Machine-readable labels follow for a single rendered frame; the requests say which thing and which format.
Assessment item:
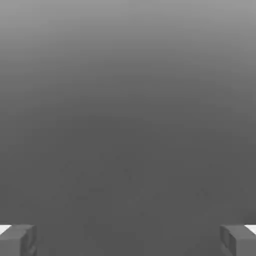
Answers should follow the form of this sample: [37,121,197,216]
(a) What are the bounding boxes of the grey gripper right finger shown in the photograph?
[219,224,256,256]

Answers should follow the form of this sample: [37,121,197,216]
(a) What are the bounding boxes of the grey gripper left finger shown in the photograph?
[0,224,38,256]

